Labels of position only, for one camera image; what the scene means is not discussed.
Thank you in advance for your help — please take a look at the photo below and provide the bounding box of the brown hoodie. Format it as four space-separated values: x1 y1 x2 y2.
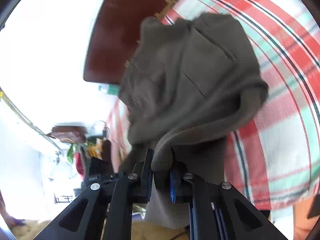
118 12 270 229

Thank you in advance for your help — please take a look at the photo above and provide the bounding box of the red plaid bed sheet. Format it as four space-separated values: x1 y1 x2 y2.
106 0 320 240

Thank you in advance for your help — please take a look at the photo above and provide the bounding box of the dark red wooden headboard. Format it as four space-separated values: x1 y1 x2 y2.
83 0 178 85

